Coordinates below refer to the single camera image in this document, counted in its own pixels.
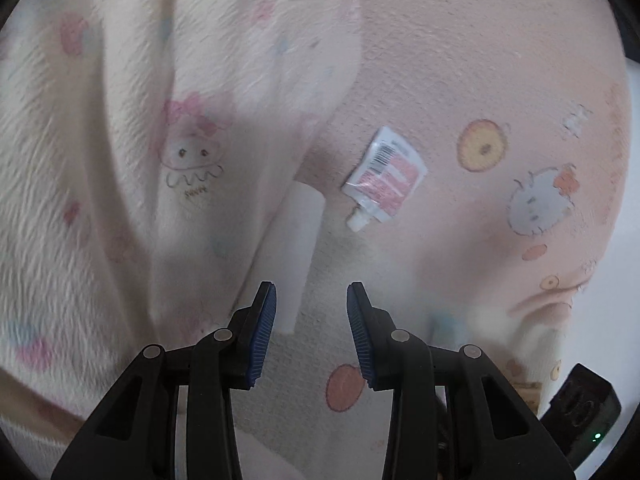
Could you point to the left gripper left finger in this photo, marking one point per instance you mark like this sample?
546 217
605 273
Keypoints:
131 434

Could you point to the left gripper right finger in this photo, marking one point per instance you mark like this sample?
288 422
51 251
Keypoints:
454 415

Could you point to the white paper roll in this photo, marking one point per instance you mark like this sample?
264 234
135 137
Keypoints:
285 253

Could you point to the red white sauce sachet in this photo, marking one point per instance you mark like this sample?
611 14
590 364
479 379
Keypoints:
387 175

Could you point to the blue white tissue pack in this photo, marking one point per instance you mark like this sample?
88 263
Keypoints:
447 331

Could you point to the white fleece cartoon blanket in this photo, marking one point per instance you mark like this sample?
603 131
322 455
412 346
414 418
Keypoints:
146 146

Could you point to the pink Hello Kitty blanket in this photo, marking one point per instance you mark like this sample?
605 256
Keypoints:
520 112

